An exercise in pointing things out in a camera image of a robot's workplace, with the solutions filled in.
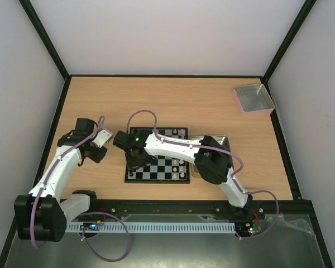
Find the black white chess board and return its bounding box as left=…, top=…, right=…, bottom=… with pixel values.
left=125, top=127, right=190, bottom=184

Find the gold metal tin tray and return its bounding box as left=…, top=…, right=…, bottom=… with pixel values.
left=190, top=135, right=234, bottom=179

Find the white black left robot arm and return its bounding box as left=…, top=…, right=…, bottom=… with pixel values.
left=14, top=116, right=113, bottom=249

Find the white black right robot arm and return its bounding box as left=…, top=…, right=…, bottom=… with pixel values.
left=113, top=129, right=252, bottom=219

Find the white chess piece row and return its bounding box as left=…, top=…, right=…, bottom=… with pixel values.
left=172, top=129, right=186, bottom=180

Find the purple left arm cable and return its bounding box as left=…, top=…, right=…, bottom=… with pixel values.
left=30, top=116, right=131, bottom=261

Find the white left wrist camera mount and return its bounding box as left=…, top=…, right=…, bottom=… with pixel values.
left=93, top=129, right=113, bottom=148

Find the white slotted cable duct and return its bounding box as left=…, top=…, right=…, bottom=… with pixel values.
left=66, top=222, right=236, bottom=234

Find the black frame post left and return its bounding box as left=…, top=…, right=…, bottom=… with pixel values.
left=19, top=0, right=70, bottom=80

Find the black frame post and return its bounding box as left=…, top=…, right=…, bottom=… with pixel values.
left=262, top=0, right=317, bottom=83
left=19, top=0, right=70, bottom=80

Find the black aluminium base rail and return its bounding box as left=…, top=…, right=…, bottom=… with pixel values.
left=16, top=198, right=316, bottom=220

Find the black frame post right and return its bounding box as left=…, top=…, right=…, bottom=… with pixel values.
left=262, top=0, right=317, bottom=83

